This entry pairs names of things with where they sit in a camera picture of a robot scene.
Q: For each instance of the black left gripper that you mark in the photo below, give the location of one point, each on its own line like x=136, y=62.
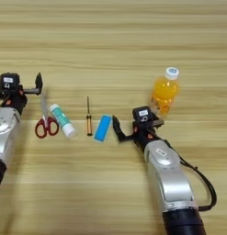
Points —
x=15, y=96

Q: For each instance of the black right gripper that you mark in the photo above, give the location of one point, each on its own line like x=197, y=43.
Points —
x=144, y=131

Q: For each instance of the blue rectangular eraser block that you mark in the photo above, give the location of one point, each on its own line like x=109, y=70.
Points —
x=103, y=128

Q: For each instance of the orange juice bottle white cap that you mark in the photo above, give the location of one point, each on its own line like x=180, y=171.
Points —
x=164, y=91

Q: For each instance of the green and white glue stick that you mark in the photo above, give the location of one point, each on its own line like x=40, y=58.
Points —
x=63, y=121

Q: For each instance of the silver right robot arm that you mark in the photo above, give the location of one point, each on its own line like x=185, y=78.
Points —
x=173, y=177

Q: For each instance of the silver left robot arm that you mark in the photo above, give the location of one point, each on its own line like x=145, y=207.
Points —
x=4, y=134

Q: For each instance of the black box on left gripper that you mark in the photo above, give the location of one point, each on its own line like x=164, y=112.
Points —
x=9, y=80

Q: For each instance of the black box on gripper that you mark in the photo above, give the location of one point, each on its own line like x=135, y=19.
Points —
x=9, y=80
x=142, y=114

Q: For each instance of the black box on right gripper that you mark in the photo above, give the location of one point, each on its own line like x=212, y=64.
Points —
x=142, y=114

